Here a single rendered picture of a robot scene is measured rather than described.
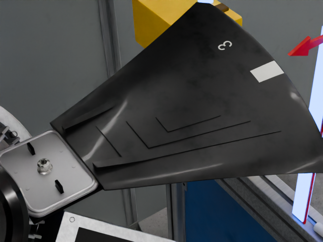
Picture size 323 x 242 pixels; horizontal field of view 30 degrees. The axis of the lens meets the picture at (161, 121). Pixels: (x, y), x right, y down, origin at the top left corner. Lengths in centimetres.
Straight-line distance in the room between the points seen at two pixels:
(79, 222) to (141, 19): 43
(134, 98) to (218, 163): 11
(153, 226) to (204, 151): 145
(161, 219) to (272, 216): 108
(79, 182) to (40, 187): 3
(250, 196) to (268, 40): 90
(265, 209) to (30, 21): 65
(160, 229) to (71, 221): 135
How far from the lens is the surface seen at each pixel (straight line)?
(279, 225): 95
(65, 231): 63
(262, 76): 61
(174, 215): 130
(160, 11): 93
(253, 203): 98
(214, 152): 54
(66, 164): 54
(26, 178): 53
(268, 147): 57
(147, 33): 97
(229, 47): 63
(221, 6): 93
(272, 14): 177
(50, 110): 146
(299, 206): 88
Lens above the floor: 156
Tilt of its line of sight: 42 degrees down
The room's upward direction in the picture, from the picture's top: 3 degrees counter-clockwise
